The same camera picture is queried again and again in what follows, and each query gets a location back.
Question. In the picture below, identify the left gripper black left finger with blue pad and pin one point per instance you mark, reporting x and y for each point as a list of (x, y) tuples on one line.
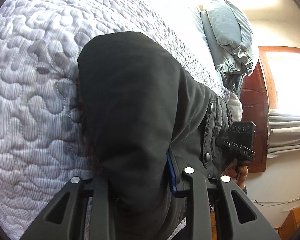
[(64, 216)]

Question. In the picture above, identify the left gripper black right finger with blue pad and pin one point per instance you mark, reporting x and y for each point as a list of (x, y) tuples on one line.
[(236, 217)]

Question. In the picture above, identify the black pants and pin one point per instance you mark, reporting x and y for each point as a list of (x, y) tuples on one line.
[(139, 103)]

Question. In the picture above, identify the person's right hand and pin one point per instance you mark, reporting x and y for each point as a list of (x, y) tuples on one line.
[(238, 174)]

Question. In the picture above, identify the white crumpled cloth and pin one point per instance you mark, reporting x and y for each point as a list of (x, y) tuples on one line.
[(235, 107)]

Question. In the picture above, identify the grey side window curtain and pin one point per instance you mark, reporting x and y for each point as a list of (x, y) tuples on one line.
[(283, 133)]

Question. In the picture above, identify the dark wooden headboard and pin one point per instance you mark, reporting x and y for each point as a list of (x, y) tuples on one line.
[(254, 99)]

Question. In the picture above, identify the grey quilted leaf bedspread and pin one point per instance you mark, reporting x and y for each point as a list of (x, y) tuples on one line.
[(42, 142)]

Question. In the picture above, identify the wood framed side window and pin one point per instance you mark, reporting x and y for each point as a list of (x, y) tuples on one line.
[(281, 68)]

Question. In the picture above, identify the blue-grey lower pillow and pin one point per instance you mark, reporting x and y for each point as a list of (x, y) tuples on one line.
[(223, 61)]

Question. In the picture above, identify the blue-grey ruffled pillow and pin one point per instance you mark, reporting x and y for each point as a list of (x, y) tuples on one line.
[(233, 32)]

